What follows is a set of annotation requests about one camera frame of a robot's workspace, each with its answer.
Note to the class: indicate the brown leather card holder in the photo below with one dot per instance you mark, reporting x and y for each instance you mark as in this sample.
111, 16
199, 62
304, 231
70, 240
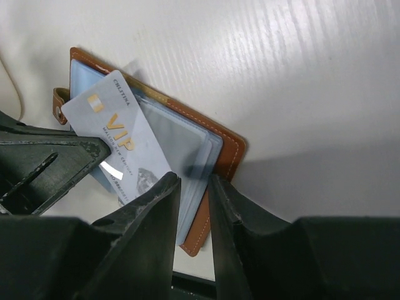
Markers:
195, 147

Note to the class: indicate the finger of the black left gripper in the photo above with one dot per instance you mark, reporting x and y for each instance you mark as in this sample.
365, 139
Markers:
40, 165

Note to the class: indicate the silver VIP card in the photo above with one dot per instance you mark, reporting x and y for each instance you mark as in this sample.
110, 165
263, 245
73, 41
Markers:
109, 110

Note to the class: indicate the white oblong tray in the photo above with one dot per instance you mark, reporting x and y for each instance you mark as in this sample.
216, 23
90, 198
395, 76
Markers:
11, 100

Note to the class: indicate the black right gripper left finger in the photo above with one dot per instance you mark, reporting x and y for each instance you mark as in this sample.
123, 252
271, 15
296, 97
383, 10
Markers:
127, 254

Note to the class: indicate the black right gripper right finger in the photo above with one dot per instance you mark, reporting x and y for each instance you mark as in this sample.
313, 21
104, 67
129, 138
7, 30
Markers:
257, 255

